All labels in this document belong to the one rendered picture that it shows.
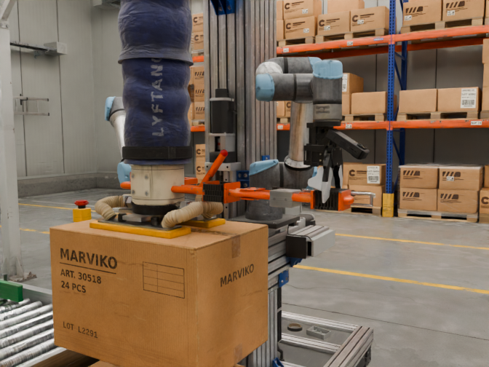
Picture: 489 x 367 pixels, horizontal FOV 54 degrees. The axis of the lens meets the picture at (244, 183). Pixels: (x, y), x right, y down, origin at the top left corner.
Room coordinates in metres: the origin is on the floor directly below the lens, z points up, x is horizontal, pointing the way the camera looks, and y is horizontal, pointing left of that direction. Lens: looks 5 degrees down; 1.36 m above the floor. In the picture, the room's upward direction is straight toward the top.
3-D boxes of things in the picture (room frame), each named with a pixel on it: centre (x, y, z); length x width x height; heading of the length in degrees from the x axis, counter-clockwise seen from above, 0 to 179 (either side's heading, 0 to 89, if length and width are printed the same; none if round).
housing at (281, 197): (1.33, -0.11, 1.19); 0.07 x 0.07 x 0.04; 59
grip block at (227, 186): (1.45, 0.07, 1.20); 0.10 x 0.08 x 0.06; 149
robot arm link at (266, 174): (1.93, -0.08, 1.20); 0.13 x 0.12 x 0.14; 91
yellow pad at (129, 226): (1.50, 0.33, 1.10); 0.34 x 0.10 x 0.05; 59
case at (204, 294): (1.57, 0.28, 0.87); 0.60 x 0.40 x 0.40; 59
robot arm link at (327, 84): (1.28, -0.22, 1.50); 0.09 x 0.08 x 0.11; 1
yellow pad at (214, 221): (1.66, 0.23, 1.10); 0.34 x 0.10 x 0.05; 59
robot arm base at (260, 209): (1.93, -0.08, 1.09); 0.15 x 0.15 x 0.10
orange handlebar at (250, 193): (1.58, 0.05, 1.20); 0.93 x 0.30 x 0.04; 59
